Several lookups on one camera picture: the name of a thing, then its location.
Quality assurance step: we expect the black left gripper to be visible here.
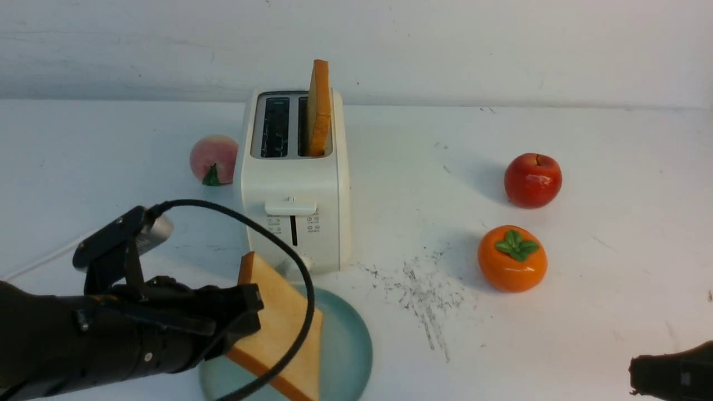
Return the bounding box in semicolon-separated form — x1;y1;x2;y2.
78;276;264;385

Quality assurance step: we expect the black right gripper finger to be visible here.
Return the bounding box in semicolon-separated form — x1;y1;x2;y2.
628;341;712;400

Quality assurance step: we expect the toast slice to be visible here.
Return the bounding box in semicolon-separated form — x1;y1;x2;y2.
227;252;323;400
306;59;332;157

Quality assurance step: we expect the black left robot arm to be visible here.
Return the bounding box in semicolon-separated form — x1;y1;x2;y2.
1;276;264;400

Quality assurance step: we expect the pale green round plate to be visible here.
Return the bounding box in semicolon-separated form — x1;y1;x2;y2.
198;287;373;400

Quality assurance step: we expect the white two-slot toaster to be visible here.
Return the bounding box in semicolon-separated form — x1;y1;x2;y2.
233;90;352;276

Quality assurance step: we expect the pink peach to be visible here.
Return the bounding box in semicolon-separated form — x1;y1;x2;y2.
189;135;240;186

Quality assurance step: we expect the orange persimmon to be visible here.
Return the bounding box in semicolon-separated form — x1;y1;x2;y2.
477;225;549;294

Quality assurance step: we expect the red apple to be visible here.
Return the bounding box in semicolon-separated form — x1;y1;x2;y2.
504;153;563;209

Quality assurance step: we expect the black camera cable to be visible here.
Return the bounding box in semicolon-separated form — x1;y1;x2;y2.
146;199;316;401

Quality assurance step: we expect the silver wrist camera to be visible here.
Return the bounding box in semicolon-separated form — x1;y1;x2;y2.
73;206;174;301

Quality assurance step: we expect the white power cord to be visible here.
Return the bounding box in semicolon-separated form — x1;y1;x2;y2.
0;228;101;282

